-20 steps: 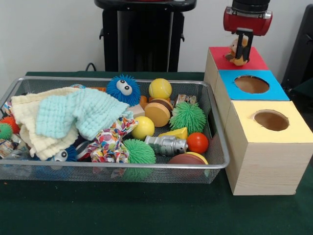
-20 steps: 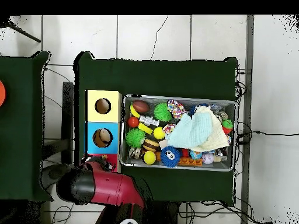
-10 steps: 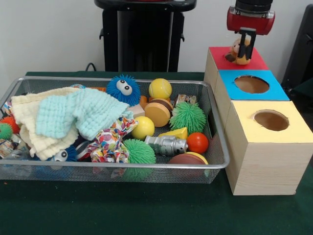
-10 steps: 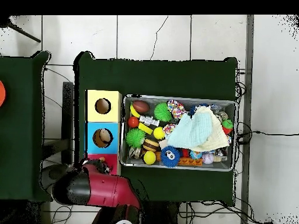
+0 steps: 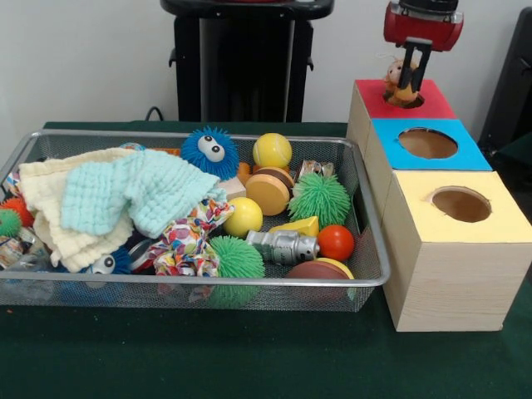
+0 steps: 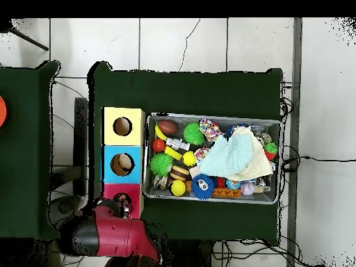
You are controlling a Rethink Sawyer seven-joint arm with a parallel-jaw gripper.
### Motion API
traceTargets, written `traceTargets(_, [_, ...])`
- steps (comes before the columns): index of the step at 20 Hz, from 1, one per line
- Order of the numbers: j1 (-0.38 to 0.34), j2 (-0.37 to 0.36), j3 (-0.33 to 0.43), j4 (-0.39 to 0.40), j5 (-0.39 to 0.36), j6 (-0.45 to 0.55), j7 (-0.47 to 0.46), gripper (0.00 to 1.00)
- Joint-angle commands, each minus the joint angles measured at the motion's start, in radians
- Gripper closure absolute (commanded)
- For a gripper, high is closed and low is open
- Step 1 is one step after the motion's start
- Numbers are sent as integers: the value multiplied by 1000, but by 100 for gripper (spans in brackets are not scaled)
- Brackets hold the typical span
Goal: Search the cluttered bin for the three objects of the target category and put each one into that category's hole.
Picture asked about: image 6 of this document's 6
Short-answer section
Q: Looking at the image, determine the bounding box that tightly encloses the silver toy robot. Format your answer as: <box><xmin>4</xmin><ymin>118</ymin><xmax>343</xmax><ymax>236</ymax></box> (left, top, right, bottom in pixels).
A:
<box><xmin>165</xmin><ymin>138</ymin><xmax>191</xmax><ymax>151</ymax></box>

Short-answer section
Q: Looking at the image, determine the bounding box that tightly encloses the wooden box with three holes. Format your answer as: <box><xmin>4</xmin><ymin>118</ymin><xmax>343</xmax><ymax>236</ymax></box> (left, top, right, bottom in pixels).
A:
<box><xmin>100</xmin><ymin>106</ymin><xmax>146</xmax><ymax>220</ymax></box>

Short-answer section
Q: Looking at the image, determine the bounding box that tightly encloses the orange disc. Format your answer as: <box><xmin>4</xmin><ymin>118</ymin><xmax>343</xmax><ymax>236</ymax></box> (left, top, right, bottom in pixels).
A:
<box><xmin>0</xmin><ymin>95</ymin><xmax>8</xmax><ymax>128</ymax></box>

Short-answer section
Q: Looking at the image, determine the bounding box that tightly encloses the green spiky puffer ball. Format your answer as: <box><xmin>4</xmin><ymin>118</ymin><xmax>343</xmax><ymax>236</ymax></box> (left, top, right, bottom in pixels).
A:
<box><xmin>183</xmin><ymin>122</ymin><xmax>206</xmax><ymax>146</ymax></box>
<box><xmin>149</xmin><ymin>152</ymin><xmax>175</xmax><ymax>177</ymax></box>

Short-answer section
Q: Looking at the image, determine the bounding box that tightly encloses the grey round base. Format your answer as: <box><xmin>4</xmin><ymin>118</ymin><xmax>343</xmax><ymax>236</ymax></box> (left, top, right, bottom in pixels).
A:
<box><xmin>49</xmin><ymin>194</ymin><xmax>84</xmax><ymax>225</ymax></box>

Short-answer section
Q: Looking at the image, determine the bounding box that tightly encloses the metal wire mesh bin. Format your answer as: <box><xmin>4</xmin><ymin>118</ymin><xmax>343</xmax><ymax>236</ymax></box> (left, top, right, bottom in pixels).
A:
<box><xmin>143</xmin><ymin>112</ymin><xmax>282</xmax><ymax>205</ymax></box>

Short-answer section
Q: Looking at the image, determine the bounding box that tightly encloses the red ball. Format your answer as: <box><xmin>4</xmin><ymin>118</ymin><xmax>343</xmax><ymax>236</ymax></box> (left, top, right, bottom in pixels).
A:
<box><xmin>152</xmin><ymin>138</ymin><xmax>167</xmax><ymax>153</ymax></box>

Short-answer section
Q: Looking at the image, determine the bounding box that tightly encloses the cream waffle cloth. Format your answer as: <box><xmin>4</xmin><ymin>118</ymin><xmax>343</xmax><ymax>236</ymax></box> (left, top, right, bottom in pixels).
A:
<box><xmin>227</xmin><ymin>126</ymin><xmax>275</xmax><ymax>181</ymax></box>

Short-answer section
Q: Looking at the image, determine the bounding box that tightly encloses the black tripod leg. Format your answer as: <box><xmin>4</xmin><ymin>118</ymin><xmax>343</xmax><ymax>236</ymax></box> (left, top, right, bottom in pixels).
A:
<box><xmin>0</xmin><ymin>19</ymin><xmax>49</xmax><ymax>51</ymax></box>

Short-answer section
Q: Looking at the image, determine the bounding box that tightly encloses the black panel stand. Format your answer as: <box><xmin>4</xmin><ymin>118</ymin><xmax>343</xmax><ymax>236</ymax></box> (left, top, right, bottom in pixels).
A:
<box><xmin>73</xmin><ymin>97</ymin><xmax>88</xmax><ymax>197</ymax></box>

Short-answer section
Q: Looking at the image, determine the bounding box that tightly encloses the large blue fuzzy eyed ball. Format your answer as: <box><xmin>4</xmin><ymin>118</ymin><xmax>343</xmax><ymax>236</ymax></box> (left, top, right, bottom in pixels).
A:
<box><xmin>191</xmin><ymin>174</ymin><xmax>216</xmax><ymax>200</ymax></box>

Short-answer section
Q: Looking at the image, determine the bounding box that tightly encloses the toy hamburger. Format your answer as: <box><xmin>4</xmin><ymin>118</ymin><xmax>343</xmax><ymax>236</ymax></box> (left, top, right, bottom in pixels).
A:
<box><xmin>169</xmin><ymin>165</ymin><xmax>190</xmax><ymax>181</ymax></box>

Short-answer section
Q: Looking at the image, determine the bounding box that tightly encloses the yellow smiley ball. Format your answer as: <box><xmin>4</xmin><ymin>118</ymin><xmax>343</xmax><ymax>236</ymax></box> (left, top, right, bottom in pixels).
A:
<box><xmin>182</xmin><ymin>150</ymin><xmax>197</xmax><ymax>167</ymax></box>

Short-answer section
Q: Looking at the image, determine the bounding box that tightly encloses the black power cable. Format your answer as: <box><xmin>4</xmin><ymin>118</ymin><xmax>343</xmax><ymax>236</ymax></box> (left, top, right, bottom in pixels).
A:
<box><xmin>282</xmin><ymin>155</ymin><xmax>356</xmax><ymax>171</ymax></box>

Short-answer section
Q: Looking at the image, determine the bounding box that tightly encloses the dark green table cloth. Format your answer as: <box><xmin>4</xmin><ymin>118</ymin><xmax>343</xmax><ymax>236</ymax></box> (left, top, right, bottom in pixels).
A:
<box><xmin>0</xmin><ymin>60</ymin><xmax>63</xmax><ymax>241</ymax></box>
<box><xmin>88</xmin><ymin>61</ymin><xmax>284</xmax><ymax>245</ymax></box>

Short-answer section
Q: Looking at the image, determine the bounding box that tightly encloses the yellow tennis ball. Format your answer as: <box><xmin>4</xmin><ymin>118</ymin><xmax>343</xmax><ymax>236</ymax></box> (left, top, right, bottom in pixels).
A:
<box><xmin>170</xmin><ymin>179</ymin><xmax>186</xmax><ymax>197</ymax></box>

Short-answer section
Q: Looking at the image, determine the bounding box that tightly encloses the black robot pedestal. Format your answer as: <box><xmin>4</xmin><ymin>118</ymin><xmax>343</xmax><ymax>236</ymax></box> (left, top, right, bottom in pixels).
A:
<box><xmin>166</xmin><ymin>239</ymin><xmax>213</xmax><ymax>267</ymax></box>

